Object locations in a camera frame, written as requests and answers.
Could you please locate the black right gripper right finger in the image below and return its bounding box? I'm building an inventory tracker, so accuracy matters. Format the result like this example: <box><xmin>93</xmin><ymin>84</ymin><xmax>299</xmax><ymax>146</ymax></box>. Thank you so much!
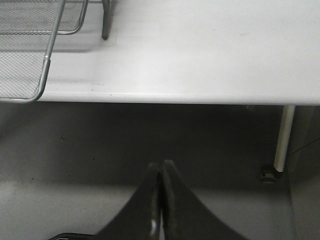
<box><xmin>161</xmin><ymin>160</ymin><xmax>246</xmax><ymax>240</ymax></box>

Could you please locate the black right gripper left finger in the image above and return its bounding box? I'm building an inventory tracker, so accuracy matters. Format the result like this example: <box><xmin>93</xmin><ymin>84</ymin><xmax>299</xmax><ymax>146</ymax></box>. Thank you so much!
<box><xmin>93</xmin><ymin>163</ymin><xmax>160</xmax><ymax>240</ymax></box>

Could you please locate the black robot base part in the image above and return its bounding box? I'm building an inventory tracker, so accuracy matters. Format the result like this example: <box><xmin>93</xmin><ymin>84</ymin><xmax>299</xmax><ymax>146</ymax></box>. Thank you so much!
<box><xmin>49</xmin><ymin>232</ymin><xmax>95</xmax><ymax>240</ymax></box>

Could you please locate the white table leg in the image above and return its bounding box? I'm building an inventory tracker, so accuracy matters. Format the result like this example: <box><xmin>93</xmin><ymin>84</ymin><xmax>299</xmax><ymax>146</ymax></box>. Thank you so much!
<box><xmin>273</xmin><ymin>105</ymin><xmax>296</xmax><ymax>173</ymax></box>

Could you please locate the silver metal rack frame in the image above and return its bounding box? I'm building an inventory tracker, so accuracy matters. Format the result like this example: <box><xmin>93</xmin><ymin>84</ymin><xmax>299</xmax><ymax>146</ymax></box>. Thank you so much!
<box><xmin>85</xmin><ymin>0</ymin><xmax>112</xmax><ymax>41</ymax></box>

